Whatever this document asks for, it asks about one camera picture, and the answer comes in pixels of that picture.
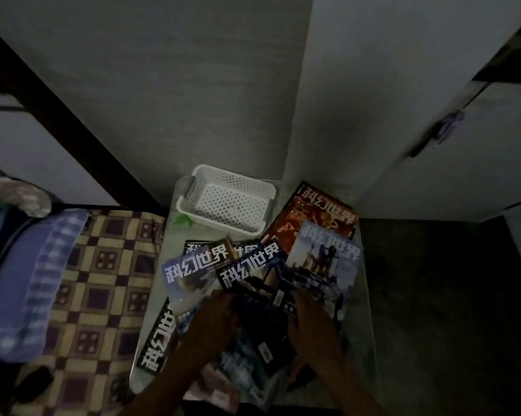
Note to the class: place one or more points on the person's right hand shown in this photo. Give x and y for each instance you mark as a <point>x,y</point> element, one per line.
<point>314,329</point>

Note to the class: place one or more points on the person's left hand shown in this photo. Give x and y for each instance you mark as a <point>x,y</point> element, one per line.
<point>208,329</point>

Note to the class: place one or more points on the person's right fingers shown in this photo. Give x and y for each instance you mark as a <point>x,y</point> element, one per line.
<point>298,304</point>

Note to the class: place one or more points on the person's left fingers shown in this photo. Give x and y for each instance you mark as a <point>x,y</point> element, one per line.
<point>226,301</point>

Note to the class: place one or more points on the dark blue magazine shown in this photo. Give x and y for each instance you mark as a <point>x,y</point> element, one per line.
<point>256,307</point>

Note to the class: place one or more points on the person's right forearm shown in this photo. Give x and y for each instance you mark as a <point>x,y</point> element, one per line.
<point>351,387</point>

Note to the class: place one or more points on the person's left forearm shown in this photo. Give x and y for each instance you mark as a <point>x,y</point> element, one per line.
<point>165,385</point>

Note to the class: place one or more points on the pile of scattered magazines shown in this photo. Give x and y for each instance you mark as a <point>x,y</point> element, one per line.
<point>321,255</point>

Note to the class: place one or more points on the small green scrap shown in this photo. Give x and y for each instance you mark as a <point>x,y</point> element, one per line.
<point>183,220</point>

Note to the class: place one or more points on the white perforated plastic basket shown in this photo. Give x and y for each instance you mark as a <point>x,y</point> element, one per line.
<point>228,199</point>

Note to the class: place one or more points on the brown chequered bedsheet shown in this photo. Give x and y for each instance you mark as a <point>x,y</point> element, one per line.
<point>100,298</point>

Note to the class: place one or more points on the blue plaid pillow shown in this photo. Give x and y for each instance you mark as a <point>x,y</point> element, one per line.
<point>22,281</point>

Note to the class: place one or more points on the white cabinet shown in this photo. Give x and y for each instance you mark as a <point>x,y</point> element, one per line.
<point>468,160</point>

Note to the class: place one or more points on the purple hanging item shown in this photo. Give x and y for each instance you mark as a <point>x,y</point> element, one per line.
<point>448,125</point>

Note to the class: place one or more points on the floral patterned cloth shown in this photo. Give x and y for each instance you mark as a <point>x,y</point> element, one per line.
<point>13,190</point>

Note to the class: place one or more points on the dark wooden bed frame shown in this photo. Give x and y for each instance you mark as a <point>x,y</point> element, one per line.
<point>65,125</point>

